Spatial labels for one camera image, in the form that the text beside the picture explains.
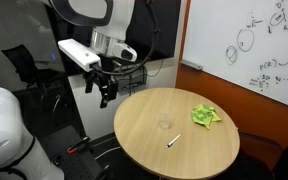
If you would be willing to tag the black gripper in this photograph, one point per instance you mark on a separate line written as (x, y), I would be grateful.
(106, 85)

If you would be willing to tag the white marker black cap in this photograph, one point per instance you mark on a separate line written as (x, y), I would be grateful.
(173, 141)

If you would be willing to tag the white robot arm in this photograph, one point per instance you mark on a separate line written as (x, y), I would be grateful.
(21, 154)

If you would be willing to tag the clear plastic cup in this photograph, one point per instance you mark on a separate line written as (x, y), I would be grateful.
(164, 121)

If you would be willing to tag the white cabinet panel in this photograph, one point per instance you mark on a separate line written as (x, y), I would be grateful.
(97, 121)

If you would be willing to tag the black office chair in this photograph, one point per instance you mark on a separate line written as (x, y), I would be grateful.
(45, 80)

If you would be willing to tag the round wooden table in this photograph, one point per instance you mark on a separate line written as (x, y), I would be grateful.
(199, 153)

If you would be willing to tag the yellow green cloth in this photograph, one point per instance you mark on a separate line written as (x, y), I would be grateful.
(204, 115)

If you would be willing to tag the whiteboard with writing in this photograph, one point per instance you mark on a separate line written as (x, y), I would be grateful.
(244, 42)

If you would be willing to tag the dark chair right corner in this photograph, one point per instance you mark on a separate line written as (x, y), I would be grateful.
(269, 166)

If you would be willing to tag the black wire shelf rack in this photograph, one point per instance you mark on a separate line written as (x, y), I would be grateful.
(132, 80)

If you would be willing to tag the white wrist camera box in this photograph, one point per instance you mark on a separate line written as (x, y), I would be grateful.
(83, 56)

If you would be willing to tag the black clamp orange handle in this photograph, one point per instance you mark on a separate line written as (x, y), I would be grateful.
(78, 146)

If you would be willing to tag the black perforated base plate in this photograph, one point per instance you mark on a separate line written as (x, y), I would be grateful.
(78, 166)

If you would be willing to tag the black wall monitor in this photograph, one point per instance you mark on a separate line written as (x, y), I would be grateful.
(127, 30)

